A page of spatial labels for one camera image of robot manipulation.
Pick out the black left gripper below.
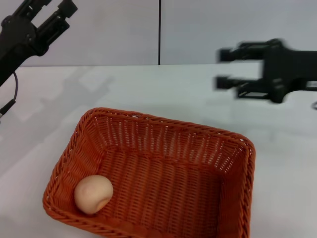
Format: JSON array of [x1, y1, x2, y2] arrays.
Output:
[[0, 0, 78, 87]]

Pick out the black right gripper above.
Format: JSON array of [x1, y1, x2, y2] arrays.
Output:
[[213, 39, 317, 104]]

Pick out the orange woven basket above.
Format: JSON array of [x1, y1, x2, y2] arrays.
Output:
[[42, 107, 256, 238]]

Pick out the round bread bun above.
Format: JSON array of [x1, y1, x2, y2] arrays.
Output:
[[74, 174, 114, 215]]

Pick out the dark left wrist cable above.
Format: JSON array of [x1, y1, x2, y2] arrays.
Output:
[[0, 71, 20, 118]]

